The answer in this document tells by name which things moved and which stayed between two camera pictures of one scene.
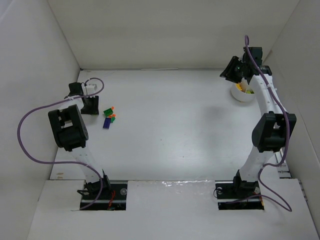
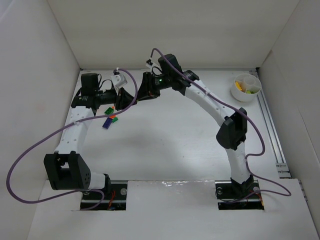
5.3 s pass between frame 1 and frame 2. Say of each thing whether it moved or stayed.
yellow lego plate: stayed
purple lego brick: stayed
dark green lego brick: stayed
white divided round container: stayed
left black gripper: moved
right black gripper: moved
